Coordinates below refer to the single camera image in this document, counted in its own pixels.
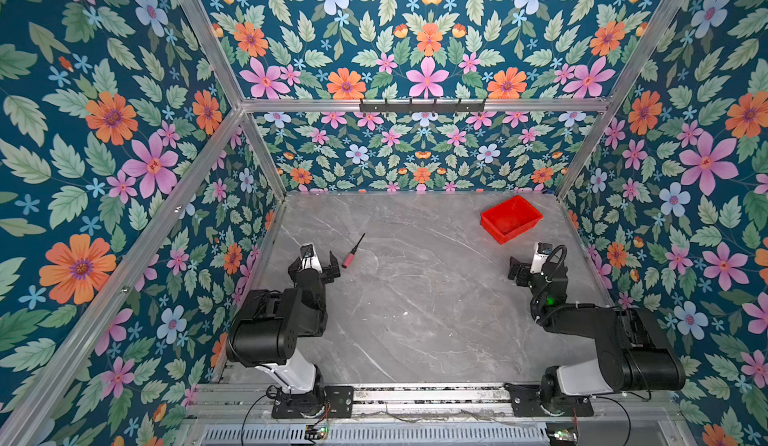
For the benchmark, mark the black wall hook rack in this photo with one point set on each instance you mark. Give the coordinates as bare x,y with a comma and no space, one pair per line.
409,106

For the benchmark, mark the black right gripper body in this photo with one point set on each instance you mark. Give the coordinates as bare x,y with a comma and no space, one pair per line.
534,283

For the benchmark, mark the red handled screwdriver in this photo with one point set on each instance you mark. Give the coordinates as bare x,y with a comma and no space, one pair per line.
351,255

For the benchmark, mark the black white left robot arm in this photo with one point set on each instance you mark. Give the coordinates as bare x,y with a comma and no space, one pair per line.
265,331

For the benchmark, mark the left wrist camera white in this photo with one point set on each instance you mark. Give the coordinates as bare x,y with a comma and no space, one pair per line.
311,259

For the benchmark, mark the red plastic bin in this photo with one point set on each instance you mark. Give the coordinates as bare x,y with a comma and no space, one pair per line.
510,219

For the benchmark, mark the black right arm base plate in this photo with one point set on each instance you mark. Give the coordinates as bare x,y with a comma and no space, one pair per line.
528,400

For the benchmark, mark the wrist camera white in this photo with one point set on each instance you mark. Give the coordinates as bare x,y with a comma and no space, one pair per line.
542,251
311,259

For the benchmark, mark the aluminium front rail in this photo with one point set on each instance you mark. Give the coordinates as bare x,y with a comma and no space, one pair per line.
417,404

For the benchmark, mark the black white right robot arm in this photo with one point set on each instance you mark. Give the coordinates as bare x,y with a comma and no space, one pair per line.
632,353

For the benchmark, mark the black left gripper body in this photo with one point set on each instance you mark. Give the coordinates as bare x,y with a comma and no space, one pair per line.
321,280

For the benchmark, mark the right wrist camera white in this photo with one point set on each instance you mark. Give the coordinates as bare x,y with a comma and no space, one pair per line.
542,251

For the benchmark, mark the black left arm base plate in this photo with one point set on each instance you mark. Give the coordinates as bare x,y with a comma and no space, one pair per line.
324,402

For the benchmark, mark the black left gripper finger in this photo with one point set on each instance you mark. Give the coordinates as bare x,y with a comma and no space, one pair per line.
332,271
294,268

